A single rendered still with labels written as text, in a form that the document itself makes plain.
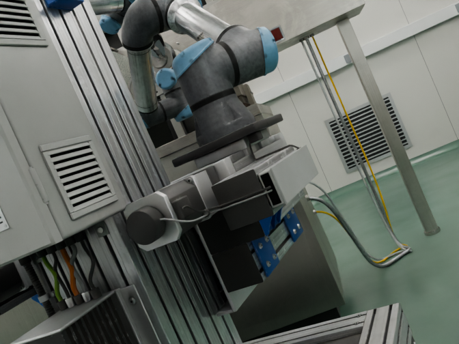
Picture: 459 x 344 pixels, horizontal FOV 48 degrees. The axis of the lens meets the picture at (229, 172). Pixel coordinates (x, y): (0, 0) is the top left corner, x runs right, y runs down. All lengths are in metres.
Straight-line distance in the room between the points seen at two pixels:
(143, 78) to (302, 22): 1.01
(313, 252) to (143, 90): 0.83
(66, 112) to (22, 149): 0.14
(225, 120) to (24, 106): 0.49
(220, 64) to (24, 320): 1.46
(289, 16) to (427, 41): 2.59
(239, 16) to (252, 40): 1.23
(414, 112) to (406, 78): 0.32
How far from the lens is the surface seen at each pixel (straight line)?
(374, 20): 4.89
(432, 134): 4.92
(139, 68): 1.69
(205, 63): 1.22
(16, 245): 0.86
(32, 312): 2.29
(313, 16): 2.50
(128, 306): 1.04
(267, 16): 2.51
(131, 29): 1.61
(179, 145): 1.90
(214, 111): 1.20
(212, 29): 1.42
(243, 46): 1.27
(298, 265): 1.94
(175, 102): 1.87
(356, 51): 2.65
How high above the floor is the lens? 0.78
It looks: 2 degrees down
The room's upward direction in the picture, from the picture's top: 24 degrees counter-clockwise
